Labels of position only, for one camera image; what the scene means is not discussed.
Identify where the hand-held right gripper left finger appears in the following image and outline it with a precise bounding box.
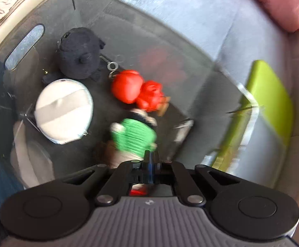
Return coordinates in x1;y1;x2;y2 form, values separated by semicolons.
62;150;151;207

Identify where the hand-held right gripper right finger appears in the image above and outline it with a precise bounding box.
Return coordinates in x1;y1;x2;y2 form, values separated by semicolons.
151;150;239;207

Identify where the green knitted doll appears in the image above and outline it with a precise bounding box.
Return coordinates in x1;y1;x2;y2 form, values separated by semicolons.
106;109;158;170

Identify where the grey storage bin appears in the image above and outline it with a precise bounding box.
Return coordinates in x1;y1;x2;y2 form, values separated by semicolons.
0;0;262;189

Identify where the red toy figure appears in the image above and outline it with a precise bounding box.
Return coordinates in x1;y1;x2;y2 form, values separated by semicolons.
111;69;171;116

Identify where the white round pouch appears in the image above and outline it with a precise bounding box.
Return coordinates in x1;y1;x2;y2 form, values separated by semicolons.
34;79;94;145

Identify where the lime green box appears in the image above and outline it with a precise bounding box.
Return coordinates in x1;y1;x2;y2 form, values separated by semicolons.
203;60;294;175

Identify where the black plush toy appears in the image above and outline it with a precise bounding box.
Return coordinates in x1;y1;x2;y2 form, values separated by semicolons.
42;27;106;84

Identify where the blue-grey sofa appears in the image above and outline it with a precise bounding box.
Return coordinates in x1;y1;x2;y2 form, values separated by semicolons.
69;0;299;201

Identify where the pink cushion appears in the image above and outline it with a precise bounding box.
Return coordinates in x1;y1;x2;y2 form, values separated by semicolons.
225;0;299;33

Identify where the silver key ring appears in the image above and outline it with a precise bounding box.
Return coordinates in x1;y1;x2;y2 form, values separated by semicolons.
100;56;119;71

